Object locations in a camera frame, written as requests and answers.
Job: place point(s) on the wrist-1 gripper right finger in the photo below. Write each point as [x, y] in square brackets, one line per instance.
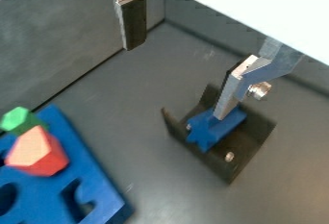
[274, 61]

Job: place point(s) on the blue star prism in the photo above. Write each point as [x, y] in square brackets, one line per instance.
[207, 130]

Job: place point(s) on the black curved fixture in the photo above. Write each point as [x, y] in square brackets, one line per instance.
[223, 144]

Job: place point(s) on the blue shape sorter board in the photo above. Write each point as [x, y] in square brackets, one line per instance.
[77, 196]

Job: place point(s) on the red pentagon peg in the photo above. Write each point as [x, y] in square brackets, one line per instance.
[37, 154]

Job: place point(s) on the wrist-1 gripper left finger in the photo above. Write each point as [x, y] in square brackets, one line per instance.
[131, 14]

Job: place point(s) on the green hexagonal peg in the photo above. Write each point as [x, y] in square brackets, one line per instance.
[18, 120]

